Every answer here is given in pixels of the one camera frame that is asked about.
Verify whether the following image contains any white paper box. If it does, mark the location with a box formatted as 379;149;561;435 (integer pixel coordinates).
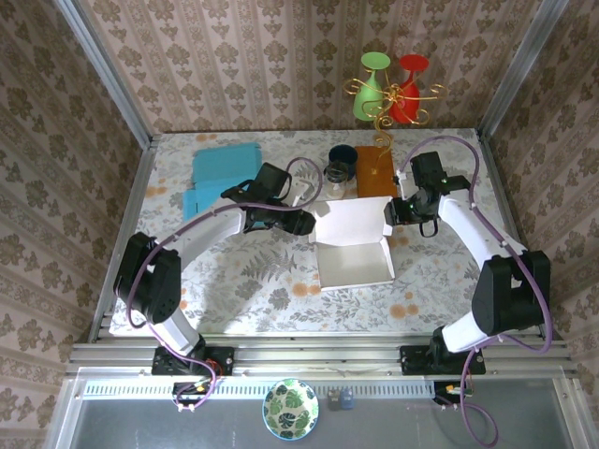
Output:
308;196;397;292

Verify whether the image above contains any blue paper box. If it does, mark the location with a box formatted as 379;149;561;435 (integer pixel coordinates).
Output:
182;142;263;221

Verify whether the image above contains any glass jar with sugar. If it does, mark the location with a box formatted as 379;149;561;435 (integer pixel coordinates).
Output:
325;161;350;201

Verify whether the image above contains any dark blue cup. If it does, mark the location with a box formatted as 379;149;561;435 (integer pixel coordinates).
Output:
329;145;360;170

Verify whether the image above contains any red wine glass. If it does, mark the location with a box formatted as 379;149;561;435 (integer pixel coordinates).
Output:
387;53;430;125

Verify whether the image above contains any green wine glass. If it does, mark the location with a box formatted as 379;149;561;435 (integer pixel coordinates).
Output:
351;51;392;121

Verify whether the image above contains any leaf pattern bowl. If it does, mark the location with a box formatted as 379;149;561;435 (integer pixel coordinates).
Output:
261;377;321;441

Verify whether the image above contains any gold wire glass holder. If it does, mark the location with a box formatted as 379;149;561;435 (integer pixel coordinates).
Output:
343;77;448;200

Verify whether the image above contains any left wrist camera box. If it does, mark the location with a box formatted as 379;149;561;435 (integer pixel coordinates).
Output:
290;180;314;206

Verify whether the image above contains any aluminium side rail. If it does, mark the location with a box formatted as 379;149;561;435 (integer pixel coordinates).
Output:
86;134;158;345
475;130;563;341

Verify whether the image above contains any aluminium front rail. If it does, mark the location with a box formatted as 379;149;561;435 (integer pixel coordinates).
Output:
65;334;579;380

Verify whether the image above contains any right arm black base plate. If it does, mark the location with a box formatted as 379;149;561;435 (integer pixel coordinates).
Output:
400;344;487;376

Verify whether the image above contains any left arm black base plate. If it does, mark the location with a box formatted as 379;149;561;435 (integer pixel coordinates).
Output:
152;346;235;377

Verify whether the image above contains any aluminium frame post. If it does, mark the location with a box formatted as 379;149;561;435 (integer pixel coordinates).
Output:
477;0;571;139
51;0;155;149

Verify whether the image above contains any white slotted cable duct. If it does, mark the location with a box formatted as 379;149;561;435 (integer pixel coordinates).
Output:
81;381;434;399

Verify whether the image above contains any black cable connector block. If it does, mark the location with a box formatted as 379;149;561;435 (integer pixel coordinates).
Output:
432;381;474;406
172;381;212;407

